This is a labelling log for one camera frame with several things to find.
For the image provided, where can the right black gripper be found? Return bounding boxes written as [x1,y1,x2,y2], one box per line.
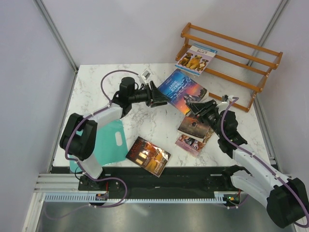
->
[186,99,224,138]

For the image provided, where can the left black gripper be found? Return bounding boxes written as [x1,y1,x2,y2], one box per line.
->
[129,81,170,107]

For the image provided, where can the Tale of Two Cities book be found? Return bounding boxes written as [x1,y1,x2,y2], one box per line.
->
[177,116,214,142]

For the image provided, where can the Jane Eyre blue book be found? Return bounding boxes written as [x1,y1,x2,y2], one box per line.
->
[158,69,209,116]

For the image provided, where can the dog cover Bark book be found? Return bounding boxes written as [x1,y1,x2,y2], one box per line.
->
[175,43,217,76]

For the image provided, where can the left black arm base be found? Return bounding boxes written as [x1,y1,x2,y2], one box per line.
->
[78,175,125,191]

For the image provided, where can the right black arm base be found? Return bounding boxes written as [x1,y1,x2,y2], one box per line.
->
[204,175,237,192]

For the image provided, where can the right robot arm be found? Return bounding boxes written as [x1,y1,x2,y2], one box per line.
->
[186,96,309,228]

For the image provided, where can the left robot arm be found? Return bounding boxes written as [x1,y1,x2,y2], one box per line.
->
[59,77,170,190]

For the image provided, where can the pink illustrated children book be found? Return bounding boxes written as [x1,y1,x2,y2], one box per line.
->
[175,132,213,157]

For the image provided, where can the orange wooden tiered rack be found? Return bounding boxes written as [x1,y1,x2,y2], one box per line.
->
[175,22,283,112]

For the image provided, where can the dark orange glossy book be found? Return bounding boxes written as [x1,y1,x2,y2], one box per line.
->
[126,136,171,177]

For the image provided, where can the teal plastic file folder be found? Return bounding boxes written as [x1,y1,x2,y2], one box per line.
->
[69,119,128,172]

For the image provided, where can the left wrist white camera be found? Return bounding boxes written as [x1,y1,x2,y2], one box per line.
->
[140,71,151,82]

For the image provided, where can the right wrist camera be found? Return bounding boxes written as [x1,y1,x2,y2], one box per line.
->
[221,95,234,103]

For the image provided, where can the right slotted cable duct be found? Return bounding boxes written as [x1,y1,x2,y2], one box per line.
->
[215,191,241,204]

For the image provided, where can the slotted cable duct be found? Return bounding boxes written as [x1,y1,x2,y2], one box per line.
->
[215,191,241,204]
[44,192,109,203]

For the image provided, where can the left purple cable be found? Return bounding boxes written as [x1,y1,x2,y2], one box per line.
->
[44,69,142,220]

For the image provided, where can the left slotted cable duct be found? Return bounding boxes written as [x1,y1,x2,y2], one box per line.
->
[44,192,109,203]

